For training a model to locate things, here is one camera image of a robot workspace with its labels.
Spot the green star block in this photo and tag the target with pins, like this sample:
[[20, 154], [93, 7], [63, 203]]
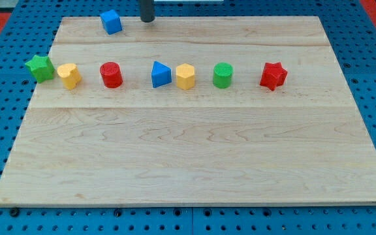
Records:
[[41, 68]]

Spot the green cylinder block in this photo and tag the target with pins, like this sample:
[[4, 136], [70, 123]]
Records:
[[222, 75]]

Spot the red cylinder block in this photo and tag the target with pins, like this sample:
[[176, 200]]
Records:
[[111, 74]]

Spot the blue triangle block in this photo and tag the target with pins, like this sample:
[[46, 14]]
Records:
[[160, 74]]

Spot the yellow hexagon block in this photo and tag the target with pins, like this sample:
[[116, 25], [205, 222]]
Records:
[[185, 76]]

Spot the light wooden board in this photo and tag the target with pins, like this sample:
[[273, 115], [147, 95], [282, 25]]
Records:
[[304, 144]]

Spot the blue cube block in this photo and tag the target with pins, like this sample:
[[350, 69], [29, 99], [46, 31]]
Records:
[[111, 22]]

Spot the yellow heart block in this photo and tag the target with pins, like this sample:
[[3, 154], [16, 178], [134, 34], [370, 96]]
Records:
[[69, 75]]

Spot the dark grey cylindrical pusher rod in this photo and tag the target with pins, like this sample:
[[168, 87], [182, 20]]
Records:
[[147, 10]]

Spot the red star block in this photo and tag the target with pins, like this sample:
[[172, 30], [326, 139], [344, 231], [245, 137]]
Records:
[[273, 75]]

